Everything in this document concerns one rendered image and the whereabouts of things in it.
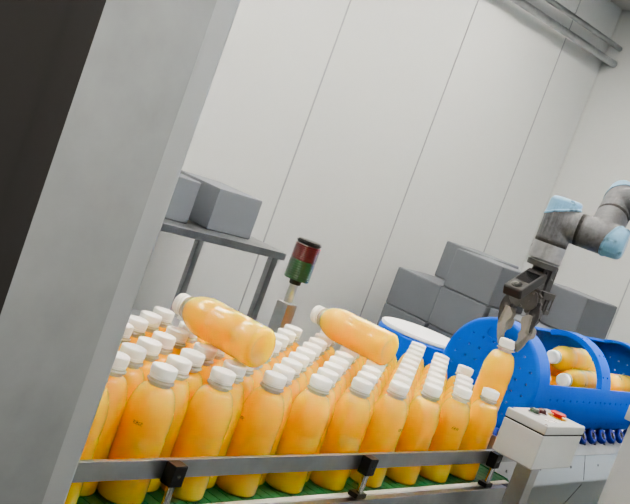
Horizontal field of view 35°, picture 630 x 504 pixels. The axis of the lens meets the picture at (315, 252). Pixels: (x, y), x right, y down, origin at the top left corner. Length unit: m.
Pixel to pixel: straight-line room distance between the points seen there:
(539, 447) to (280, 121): 4.36
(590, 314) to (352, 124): 1.95
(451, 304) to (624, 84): 2.91
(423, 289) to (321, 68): 1.57
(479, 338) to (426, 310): 3.98
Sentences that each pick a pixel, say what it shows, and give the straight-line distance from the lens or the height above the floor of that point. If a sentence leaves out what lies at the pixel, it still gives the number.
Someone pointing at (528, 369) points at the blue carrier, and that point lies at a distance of 2.57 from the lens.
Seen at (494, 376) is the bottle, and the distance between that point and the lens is 2.34.
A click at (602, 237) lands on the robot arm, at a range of 2.32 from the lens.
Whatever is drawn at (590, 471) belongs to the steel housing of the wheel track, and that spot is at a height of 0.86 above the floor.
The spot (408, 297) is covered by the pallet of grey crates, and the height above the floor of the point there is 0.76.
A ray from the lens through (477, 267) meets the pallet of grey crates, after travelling 6.42.
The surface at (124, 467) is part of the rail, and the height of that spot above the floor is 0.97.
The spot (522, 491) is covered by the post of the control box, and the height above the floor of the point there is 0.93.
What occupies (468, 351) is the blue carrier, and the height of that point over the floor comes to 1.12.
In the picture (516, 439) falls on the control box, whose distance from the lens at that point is 2.21.
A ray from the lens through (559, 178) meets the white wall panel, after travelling 8.67.
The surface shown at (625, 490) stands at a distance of 2.66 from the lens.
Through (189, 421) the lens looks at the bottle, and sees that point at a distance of 1.57.
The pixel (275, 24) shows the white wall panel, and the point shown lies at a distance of 6.12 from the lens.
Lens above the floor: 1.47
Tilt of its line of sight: 6 degrees down
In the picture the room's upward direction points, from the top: 20 degrees clockwise
